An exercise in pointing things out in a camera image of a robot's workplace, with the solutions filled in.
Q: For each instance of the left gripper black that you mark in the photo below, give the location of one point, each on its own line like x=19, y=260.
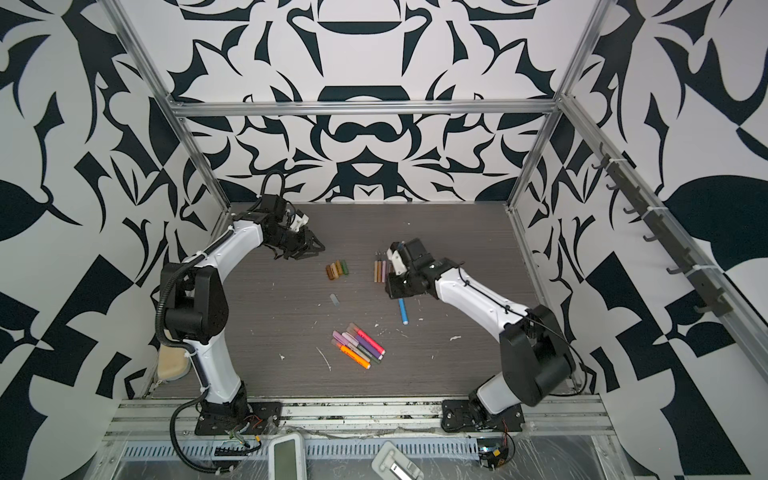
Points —
x=306, y=246

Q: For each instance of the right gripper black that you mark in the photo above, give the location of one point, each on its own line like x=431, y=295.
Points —
x=390, y=282

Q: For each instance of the blue highlighter marker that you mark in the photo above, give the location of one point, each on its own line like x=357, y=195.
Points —
x=403, y=311

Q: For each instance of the orange highlighter marker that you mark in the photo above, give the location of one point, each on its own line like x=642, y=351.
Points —
x=351, y=354

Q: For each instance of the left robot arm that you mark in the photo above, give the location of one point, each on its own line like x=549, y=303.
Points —
x=192, y=311

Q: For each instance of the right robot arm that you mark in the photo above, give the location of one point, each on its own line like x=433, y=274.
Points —
x=536, y=358

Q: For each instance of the green pen pink cap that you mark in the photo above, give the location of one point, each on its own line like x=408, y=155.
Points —
x=373, y=358

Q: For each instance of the pink highlighter marker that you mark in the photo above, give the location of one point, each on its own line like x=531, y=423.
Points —
x=368, y=339

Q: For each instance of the purple highlighter marker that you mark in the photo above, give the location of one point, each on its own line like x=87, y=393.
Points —
x=363, y=343

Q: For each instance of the white grey device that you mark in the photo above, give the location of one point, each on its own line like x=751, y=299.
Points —
x=391, y=464

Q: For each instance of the small circuit board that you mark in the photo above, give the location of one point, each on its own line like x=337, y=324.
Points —
x=493, y=453

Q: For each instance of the white tablet device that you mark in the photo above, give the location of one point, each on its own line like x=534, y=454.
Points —
x=287, y=458

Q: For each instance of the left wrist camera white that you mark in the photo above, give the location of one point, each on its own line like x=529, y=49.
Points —
x=299, y=221

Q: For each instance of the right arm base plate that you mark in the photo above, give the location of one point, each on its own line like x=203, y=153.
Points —
x=469, y=416

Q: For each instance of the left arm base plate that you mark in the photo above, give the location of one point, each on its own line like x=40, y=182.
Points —
x=255, y=418

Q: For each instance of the black coat hook rail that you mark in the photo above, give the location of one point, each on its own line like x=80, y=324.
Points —
x=665, y=230

